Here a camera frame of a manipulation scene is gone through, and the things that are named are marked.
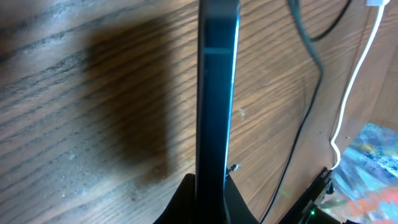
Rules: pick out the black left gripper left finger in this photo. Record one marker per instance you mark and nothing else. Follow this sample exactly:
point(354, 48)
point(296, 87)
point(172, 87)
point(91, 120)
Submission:
point(180, 209)

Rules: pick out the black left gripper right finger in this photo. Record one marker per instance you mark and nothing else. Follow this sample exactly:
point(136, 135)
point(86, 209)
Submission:
point(238, 211)

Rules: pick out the blue Galaxy S24+ smartphone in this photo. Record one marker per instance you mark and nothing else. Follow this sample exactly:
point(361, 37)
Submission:
point(218, 32)

